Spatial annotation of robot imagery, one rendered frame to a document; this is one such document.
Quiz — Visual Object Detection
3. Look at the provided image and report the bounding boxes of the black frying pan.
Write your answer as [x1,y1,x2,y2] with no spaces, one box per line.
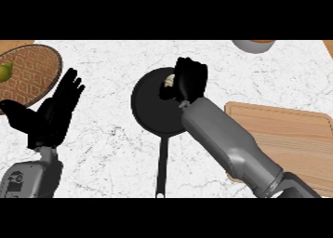
[128,66,189,199]

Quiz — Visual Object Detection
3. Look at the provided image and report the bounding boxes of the brown patterned round placemat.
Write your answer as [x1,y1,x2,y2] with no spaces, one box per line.
[0,44,63,116]

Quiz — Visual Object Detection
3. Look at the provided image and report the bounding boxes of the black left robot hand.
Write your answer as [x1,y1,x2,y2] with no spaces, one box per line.
[0,67,87,151]

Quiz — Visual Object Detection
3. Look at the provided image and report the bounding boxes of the grey bowl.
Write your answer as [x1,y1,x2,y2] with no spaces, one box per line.
[230,39,278,55]

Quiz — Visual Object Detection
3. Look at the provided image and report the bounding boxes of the green pear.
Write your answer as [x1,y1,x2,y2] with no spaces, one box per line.
[0,60,15,84]

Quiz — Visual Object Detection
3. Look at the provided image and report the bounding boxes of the wooden cutting board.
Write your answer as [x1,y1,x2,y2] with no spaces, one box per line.
[223,100,333,198]

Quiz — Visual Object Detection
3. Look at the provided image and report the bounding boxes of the pale cupcake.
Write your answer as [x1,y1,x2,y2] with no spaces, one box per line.
[162,73,176,89]

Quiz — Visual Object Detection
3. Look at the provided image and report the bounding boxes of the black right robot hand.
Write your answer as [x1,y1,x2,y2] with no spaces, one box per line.
[158,57,208,103]

